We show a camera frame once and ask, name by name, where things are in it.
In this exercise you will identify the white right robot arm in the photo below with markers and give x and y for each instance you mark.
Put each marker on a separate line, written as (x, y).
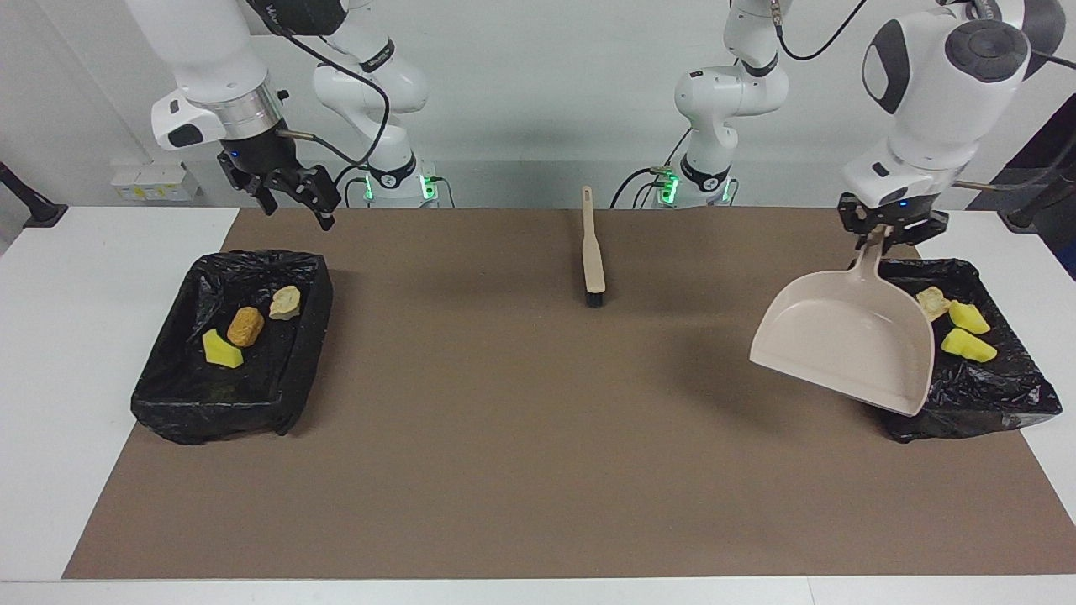
(210, 67)

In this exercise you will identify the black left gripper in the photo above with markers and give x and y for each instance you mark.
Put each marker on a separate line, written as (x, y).
(899, 212)

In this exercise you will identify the beige brush with black bristles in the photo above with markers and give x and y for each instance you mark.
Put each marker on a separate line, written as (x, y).
(593, 260)

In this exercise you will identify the black stand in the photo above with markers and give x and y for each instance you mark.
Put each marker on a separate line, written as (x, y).
(1038, 206)
(34, 210)

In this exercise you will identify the green and yellow sponge scrap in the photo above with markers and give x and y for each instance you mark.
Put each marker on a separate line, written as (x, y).
(968, 317)

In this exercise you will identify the plain yellow sponge piece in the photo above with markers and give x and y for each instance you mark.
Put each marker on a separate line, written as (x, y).
(967, 345)

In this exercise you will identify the pale beige foam chunk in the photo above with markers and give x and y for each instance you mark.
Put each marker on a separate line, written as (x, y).
(931, 302)

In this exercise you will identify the brown bread roll toy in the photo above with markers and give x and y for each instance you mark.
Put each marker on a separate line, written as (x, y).
(245, 327)

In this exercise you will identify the striped croissant bread toy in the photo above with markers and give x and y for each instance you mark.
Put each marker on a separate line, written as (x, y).
(285, 303)

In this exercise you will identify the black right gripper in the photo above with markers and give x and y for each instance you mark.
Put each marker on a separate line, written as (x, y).
(256, 160)

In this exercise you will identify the black bag lined bin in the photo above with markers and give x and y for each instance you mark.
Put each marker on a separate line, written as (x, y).
(983, 395)
(193, 403)

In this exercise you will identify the brown paper table mat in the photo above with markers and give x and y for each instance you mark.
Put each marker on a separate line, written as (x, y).
(538, 487)

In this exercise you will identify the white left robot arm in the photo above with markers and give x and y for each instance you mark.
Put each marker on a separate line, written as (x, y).
(941, 101)

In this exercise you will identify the beige plastic dustpan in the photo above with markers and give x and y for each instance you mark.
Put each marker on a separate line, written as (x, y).
(849, 336)

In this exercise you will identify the yellow sponge with green edge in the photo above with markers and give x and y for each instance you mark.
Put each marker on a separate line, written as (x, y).
(221, 351)

